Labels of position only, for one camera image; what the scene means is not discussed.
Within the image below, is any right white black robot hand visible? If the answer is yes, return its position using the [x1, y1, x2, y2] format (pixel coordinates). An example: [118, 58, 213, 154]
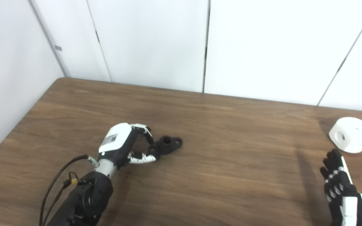
[319, 148, 362, 226]

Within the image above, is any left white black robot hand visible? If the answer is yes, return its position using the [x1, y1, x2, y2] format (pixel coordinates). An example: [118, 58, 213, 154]
[97, 122, 157, 169]

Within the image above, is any black flanged holder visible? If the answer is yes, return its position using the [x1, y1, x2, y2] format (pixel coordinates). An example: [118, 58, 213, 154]
[147, 135, 184, 159]

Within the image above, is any round white plastic piece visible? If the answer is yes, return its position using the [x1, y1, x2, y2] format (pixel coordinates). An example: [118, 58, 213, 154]
[328, 117, 362, 154]

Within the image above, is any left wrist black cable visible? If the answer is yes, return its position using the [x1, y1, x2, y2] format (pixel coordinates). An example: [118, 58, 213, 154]
[39, 154, 99, 226]

